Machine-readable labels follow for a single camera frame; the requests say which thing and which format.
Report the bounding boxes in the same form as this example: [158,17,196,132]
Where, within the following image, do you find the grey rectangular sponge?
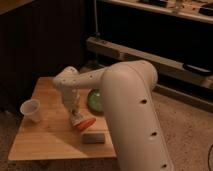
[82,133,105,144]

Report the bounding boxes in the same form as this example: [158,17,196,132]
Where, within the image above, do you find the wooden table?
[8,77,115,161]

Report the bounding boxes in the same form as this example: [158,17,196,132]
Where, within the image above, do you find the white plastic cup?
[20,99,42,123]

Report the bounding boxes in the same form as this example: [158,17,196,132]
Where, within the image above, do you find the grey metal beam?
[86,37,213,90]

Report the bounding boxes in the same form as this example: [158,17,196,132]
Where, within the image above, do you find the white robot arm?
[53,60,174,171]

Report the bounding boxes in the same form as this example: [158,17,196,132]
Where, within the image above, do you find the green ceramic bowl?
[87,89,102,112]

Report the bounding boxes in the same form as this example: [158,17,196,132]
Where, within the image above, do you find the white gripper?
[62,88,83,123]

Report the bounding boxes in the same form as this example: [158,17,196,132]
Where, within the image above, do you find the background shelf counter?
[101,0,213,24]

